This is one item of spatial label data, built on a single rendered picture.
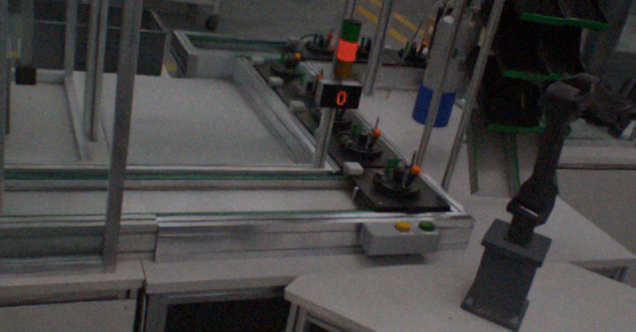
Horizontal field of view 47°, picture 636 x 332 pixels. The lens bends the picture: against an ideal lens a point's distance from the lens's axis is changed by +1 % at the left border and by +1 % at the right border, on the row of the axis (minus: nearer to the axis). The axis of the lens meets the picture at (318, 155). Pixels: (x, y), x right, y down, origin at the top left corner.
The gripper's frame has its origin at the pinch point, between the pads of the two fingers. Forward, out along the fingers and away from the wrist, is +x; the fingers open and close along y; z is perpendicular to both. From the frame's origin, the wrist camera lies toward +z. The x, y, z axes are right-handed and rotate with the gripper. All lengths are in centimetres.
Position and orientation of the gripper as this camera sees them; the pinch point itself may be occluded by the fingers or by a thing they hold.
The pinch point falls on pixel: (582, 110)
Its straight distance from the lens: 213.8
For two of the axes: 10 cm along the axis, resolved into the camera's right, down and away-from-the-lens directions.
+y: -9.6, -0.9, -2.5
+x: -2.3, -1.9, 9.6
